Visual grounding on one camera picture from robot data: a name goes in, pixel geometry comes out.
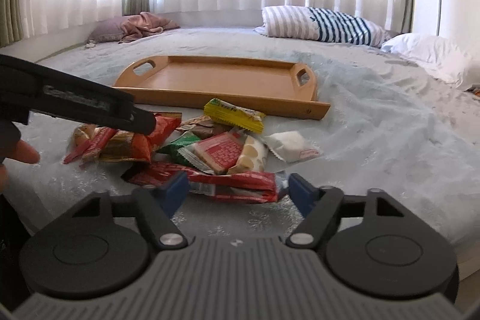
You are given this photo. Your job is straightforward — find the long red wafer packet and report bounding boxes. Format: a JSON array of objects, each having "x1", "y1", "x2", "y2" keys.
[{"x1": 121, "y1": 162, "x2": 287, "y2": 204}]

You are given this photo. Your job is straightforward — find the yellow snack packet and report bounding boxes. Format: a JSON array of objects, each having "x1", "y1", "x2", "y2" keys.
[{"x1": 203, "y1": 98, "x2": 265, "y2": 134}]

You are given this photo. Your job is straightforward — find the green snack packet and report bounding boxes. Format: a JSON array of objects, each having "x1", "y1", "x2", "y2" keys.
[{"x1": 159, "y1": 131, "x2": 201, "y2": 166}]

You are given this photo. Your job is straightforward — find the white snack packet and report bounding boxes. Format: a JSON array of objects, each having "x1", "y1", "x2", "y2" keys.
[{"x1": 264, "y1": 131, "x2": 320, "y2": 163}]

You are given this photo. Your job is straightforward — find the striped white blue pillow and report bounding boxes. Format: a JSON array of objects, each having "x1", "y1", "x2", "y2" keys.
[{"x1": 255, "y1": 6, "x2": 391, "y2": 48}]

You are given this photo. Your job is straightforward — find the brown biscuit packet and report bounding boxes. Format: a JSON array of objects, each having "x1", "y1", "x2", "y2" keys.
[{"x1": 176, "y1": 115, "x2": 232, "y2": 140}]

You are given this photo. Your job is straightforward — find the wooden serving tray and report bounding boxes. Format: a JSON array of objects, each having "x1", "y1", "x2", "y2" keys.
[{"x1": 114, "y1": 55, "x2": 330, "y2": 120}]

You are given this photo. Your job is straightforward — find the pink blanket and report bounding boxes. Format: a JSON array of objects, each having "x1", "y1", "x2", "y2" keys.
[{"x1": 120, "y1": 11, "x2": 180, "y2": 43}]

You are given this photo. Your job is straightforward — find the purple pillow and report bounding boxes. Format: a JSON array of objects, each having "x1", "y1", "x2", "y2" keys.
[{"x1": 88, "y1": 16, "x2": 128, "y2": 43}]

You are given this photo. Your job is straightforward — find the thin red stick packet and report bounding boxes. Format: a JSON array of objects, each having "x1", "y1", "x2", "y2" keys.
[{"x1": 63, "y1": 124, "x2": 117, "y2": 164}]

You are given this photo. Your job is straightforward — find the red orange chips bag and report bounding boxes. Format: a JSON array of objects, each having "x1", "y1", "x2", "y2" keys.
[{"x1": 93, "y1": 112, "x2": 182, "y2": 163}]

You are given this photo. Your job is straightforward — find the round crackers clear packet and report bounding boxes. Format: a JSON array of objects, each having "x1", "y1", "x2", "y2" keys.
[{"x1": 228, "y1": 136, "x2": 269, "y2": 175}]

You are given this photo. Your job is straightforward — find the red Biscoff biscuit packet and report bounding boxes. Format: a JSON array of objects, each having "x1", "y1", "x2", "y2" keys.
[{"x1": 178, "y1": 132, "x2": 244, "y2": 175}]

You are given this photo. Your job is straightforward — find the person's left hand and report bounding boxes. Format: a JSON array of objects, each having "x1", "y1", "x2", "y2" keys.
[{"x1": 1, "y1": 121, "x2": 40, "y2": 192}]

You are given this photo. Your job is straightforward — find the light blue bedspread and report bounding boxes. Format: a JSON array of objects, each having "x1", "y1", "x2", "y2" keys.
[{"x1": 4, "y1": 28, "x2": 479, "y2": 253}]

